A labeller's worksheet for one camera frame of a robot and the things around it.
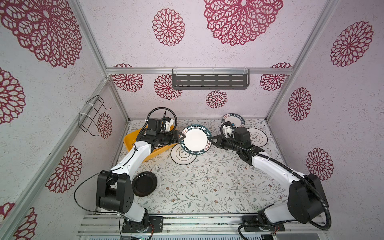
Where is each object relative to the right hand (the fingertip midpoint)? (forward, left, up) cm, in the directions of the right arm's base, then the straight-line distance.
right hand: (209, 136), depth 80 cm
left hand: (+1, +15, -4) cm, 16 cm away
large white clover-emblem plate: (+1, +17, -22) cm, 28 cm away
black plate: (-18, +36, -21) cm, 46 cm away
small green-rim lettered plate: (+38, -25, -24) cm, 51 cm away
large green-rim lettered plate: (-1, +7, -3) cm, 7 cm away
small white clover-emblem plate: (+20, -38, -25) cm, 49 cm away
